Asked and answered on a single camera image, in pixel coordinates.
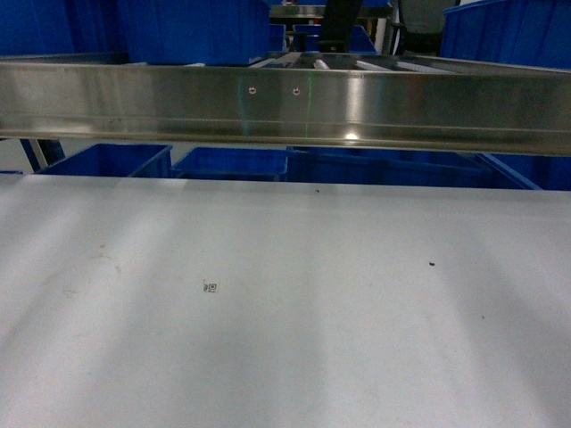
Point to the blue bin lower middle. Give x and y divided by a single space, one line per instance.
217 163

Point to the large blue bin upper left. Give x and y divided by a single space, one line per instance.
155 32

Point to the stainless steel shelf rail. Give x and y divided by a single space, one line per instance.
410 102

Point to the blue bin lower right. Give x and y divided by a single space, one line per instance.
408 168

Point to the blue bin lower left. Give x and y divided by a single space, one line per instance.
115 160

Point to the small QR code sticker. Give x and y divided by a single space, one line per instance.
210 287

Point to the blue bin upper right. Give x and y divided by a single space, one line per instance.
528 33

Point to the black office chair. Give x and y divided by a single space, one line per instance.
333 34

